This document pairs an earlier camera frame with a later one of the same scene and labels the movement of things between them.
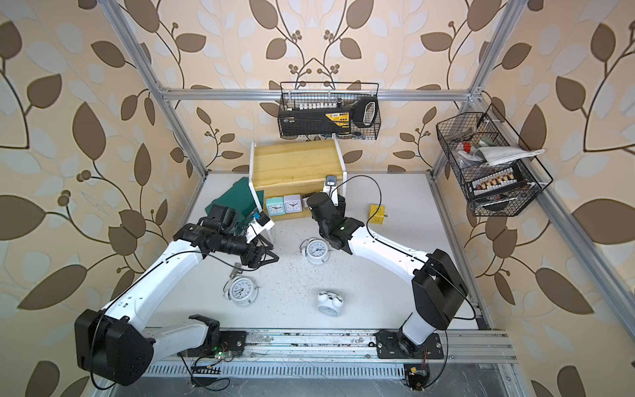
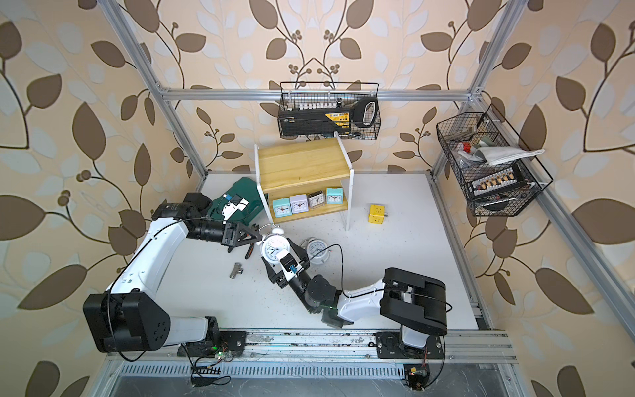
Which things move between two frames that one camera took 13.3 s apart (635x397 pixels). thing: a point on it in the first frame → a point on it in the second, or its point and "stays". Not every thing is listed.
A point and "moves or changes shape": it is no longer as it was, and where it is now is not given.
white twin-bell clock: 315,251 stays
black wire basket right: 497,173 stays
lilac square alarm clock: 293,203 moves or changes shape
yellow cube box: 379,216 stays
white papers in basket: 495,155 stays
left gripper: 251,260 → 238,231
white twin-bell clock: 241,291 → 274,241
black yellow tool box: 328,120 stays
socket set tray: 505,179 stays
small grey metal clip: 236,270 stays
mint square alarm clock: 275,206 moves or changes shape
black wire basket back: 320,110 stays
